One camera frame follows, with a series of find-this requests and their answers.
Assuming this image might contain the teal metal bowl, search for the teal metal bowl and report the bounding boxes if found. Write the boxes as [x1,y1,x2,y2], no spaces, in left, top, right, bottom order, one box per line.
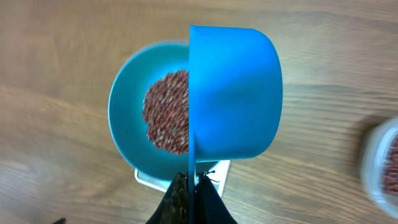
[108,40,189,180]

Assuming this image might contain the blue plastic measuring scoop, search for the blue plastic measuring scoop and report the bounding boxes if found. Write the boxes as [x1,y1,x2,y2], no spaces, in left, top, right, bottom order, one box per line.
[187,24,284,224]

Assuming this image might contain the red adzuki beans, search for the red adzuki beans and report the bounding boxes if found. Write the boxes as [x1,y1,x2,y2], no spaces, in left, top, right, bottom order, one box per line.
[142,70,189,154]

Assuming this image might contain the white digital kitchen scale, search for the white digital kitchen scale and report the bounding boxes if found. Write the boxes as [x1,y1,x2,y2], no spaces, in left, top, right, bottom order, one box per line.
[134,160,231,197]

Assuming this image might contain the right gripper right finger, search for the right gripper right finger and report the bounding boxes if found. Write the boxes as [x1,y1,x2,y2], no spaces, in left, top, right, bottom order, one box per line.
[195,171,237,224]

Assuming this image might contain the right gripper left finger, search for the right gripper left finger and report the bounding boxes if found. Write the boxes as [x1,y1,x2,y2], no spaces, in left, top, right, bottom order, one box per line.
[146,172,188,224]

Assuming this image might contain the clear plastic food container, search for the clear plastic food container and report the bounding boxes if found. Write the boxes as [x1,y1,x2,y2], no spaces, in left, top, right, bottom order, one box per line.
[359,118,397,218]

